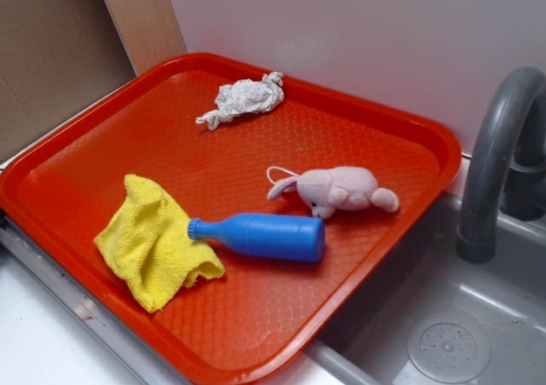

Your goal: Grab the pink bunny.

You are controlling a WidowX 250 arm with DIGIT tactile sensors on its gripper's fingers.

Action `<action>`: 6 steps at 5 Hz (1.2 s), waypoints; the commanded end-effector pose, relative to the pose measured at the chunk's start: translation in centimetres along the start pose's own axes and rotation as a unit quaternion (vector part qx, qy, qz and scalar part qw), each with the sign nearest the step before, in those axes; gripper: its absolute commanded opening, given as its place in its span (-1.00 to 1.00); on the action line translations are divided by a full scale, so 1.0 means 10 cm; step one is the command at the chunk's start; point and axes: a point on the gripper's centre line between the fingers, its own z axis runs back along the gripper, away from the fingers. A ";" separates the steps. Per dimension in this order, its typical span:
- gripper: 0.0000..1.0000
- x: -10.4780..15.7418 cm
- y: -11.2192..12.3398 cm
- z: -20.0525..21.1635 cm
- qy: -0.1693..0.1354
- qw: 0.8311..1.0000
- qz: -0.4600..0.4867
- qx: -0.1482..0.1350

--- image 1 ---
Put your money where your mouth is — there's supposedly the pink plush bunny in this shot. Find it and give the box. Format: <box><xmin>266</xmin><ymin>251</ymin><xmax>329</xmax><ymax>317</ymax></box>
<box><xmin>267</xmin><ymin>166</ymin><xmax>400</xmax><ymax>220</ymax></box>

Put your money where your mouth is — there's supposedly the blue plastic bottle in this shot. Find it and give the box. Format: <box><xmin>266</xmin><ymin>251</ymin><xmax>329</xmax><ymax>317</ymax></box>
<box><xmin>188</xmin><ymin>213</ymin><xmax>326</xmax><ymax>262</ymax></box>

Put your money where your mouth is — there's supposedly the crumpled white cloth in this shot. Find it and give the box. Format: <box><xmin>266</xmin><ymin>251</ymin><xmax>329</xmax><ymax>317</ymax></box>
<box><xmin>195</xmin><ymin>72</ymin><xmax>285</xmax><ymax>131</ymax></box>

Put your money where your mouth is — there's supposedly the yellow microfiber cloth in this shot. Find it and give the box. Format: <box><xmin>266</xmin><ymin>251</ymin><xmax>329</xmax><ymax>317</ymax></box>
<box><xmin>94</xmin><ymin>174</ymin><xmax>225</xmax><ymax>313</ymax></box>

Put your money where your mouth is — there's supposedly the grey plastic sink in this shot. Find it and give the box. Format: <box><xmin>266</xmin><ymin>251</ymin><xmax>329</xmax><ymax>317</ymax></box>
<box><xmin>306</xmin><ymin>194</ymin><xmax>545</xmax><ymax>384</ymax></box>

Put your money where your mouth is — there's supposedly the light wooden board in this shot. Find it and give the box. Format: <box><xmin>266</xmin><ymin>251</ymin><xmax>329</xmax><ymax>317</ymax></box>
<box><xmin>104</xmin><ymin>0</ymin><xmax>187</xmax><ymax>75</ymax></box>

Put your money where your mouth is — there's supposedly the grey plastic faucet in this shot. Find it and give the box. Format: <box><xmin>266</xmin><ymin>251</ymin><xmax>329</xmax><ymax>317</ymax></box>
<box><xmin>456</xmin><ymin>67</ymin><xmax>545</xmax><ymax>264</ymax></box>

